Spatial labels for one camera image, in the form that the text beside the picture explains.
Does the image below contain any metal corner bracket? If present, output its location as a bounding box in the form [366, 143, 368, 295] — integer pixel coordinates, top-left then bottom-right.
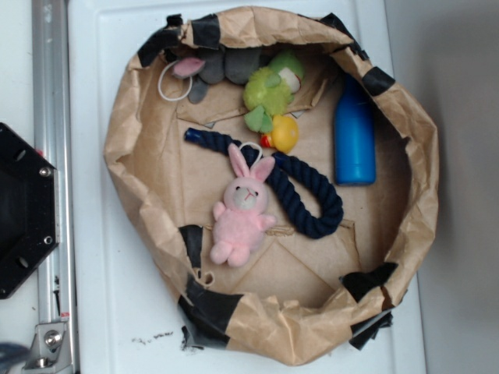
[22, 322, 72, 373]

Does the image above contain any navy blue rope toy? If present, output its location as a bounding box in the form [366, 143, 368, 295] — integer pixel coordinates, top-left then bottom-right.
[184, 128, 344, 239]

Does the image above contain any green plush animal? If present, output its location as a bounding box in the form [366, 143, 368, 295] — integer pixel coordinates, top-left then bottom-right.
[242, 50, 305, 133]

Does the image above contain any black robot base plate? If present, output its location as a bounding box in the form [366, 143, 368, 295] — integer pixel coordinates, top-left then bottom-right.
[1, 123, 58, 300]

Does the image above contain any yellow rubber duck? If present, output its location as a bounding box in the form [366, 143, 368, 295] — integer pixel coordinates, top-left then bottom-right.
[260, 115, 299, 153]

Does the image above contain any brown paper bag bin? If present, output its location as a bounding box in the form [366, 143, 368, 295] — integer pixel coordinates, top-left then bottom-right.
[104, 6, 439, 365]

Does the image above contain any pink plush bunny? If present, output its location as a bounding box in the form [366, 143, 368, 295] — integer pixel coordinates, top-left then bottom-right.
[210, 143, 277, 267]

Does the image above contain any aluminium extrusion rail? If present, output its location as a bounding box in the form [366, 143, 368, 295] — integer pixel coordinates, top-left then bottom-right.
[23, 0, 80, 374]

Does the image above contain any blue plastic bottle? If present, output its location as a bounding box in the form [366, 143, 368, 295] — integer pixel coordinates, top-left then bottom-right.
[334, 75, 377, 185]

